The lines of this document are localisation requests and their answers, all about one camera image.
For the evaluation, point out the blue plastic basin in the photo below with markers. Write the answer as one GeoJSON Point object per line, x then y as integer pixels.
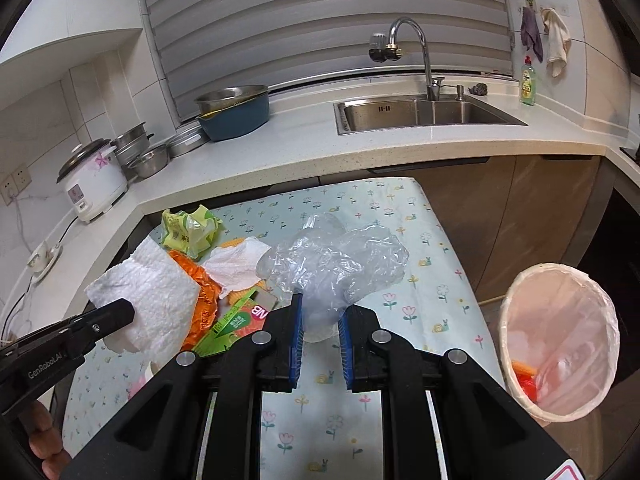
{"type": "Point", "coordinates": [235, 122]}

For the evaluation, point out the yellow green snack wrapper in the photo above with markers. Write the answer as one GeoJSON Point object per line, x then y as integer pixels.
{"type": "Point", "coordinates": [187, 230]}

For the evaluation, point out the steel bowl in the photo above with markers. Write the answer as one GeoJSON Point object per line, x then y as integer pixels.
{"type": "Point", "coordinates": [150, 162]}

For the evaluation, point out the person's left hand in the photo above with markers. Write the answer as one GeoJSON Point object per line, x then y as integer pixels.
{"type": "Point", "coordinates": [45, 440]}

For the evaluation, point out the translucent bin liner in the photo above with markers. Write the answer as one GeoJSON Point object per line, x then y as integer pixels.
{"type": "Point", "coordinates": [565, 320]}

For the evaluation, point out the beige trash bin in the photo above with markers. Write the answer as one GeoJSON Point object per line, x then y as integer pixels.
{"type": "Point", "coordinates": [515, 310]}

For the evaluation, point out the floral tablecloth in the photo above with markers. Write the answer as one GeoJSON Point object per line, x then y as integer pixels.
{"type": "Point", "coordinates": [440, 270]}

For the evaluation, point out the chrome faucet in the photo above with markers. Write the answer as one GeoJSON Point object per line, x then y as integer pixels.
{"type": "Point", "coordinates": [427, 65]}

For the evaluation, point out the orange snack wrapper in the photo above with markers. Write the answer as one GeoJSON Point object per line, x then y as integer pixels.
{"type": "Point", "coordinates": [205, 305]}

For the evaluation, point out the white wall cabinet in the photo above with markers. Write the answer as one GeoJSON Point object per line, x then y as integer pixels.
{"type": "Point", "coordinates": [75, 5]}

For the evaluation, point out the green red packet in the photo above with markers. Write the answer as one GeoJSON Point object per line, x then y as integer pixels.
{"type": "Point", "coordinates": [235, 322]}

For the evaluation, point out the dark scouring ball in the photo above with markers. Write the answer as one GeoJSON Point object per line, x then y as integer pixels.
{"type": "Point", "coordinates": [478, 89]}

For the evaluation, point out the white rice cooker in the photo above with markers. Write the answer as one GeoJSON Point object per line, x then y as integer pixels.
{"type": "Point", "coordinates": [95, 180]}

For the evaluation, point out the white wall socket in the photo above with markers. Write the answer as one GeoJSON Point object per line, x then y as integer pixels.
{"type": "Point", "coordinates": [7, 191]}
{"type": "Point", "coordinates": [21, 180]}

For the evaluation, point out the clear plastic bag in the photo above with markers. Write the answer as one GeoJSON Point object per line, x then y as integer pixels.
{"type": "Point", "coordinates": [350, 260]}

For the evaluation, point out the white power strip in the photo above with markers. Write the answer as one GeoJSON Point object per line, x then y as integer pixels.
{"type": "Point", "coordinates": [44, 257]}

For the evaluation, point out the white cloth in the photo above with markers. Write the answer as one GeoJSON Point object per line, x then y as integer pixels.
{"type": "Point", "coordinates": [557, 40]}

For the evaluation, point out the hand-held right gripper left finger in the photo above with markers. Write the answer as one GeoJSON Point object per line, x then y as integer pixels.
{"type": "Point", "coordinates": [296, 345]}

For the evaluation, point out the large white paper towel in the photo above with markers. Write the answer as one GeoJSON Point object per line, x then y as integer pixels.
{"type": "Point", "coordinates": [150, 290]}

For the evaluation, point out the red orange wrapper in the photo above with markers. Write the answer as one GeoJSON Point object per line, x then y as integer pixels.
{"type": "Point", "coordinates": [526, 382]}

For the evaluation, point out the green dish soap bottle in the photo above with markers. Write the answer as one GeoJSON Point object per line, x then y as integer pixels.
{"type": "Point", "coordinates": [527, 85]}

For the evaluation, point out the steel sink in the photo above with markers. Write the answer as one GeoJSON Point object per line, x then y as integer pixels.
{"type": "Point", "coordinates": [425, 112]}

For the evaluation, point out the soap dispenser pump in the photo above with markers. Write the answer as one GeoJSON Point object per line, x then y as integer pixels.
{"type": "Point", "coordinates": [457, 92]}

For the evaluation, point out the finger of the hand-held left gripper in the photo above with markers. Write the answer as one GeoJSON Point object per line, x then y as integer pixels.
{"type": "Point", "coordinates": [107, 322]}

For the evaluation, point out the small crumpled paper towel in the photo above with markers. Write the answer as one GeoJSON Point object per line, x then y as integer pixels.
{"type": "Point", "coordinates": [235, 265]}

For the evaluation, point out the grey window blind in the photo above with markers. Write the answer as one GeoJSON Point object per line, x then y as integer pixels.
{"type": "Point", "coordinates": [325, 15]}

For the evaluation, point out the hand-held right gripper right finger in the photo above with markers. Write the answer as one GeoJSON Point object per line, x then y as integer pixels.
{"type": "Point", "coordinates": [345, 355]}

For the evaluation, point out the stacked steel steamer pot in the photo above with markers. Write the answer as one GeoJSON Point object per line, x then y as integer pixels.
{"type": "Point", "coordinates": [131, 142]}

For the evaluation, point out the brown cabinet front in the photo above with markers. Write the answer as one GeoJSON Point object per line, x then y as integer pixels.
{"type": "Point", "coordinates": [525, 220]}

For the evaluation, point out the flat steel pan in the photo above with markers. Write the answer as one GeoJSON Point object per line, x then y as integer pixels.
{"type": "Point", "coordinates": [186, 142]}

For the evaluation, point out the purple cloth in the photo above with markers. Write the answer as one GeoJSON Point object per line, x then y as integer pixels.
{"type": "Point", "coordinates": [531, 32]}

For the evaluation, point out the black built-in appliance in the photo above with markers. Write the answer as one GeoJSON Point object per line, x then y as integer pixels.
{"type": "Point", "coordinates": [622, 260]}

